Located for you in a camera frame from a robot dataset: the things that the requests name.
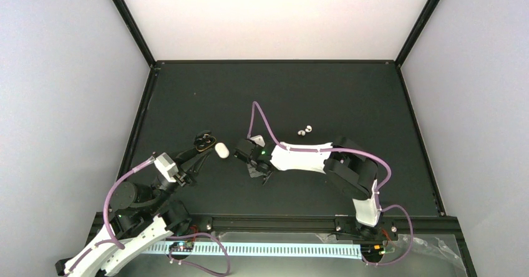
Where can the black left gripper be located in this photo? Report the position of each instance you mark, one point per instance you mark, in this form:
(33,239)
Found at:
(188,168)

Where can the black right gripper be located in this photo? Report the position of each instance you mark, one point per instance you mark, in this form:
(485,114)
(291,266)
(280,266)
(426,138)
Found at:
(268,171)

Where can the white earbud charging case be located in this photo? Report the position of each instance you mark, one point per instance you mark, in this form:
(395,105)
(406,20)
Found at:
(222,150)

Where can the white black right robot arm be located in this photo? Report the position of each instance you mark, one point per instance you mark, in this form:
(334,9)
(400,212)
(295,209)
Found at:
(351,171)

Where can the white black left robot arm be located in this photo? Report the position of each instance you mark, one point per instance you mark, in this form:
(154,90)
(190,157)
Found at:
(139,210)

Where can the clear plastic sheet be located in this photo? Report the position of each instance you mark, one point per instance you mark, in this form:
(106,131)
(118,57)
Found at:
(428,255)

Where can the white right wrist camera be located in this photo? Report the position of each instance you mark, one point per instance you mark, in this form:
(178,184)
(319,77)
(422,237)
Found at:
(259,140)

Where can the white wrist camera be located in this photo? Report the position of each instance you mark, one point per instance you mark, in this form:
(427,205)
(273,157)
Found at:
(259,140)
(167,167)

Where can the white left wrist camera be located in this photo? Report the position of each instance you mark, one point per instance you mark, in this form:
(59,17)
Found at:
(167,167)

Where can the black front mounting rail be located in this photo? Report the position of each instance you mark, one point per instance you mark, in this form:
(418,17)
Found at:
(344,227)

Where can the white slotted cable duct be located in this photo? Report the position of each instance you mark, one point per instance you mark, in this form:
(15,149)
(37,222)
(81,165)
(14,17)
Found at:
(306,250)

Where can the black left rear frame post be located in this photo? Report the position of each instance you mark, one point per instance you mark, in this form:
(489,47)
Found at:
(134,30)

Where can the black frame post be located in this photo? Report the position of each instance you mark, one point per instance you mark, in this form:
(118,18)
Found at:
(134,30)
(421,22)

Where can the black right rear frame post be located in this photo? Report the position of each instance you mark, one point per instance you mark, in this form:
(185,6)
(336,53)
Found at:
(421,22)

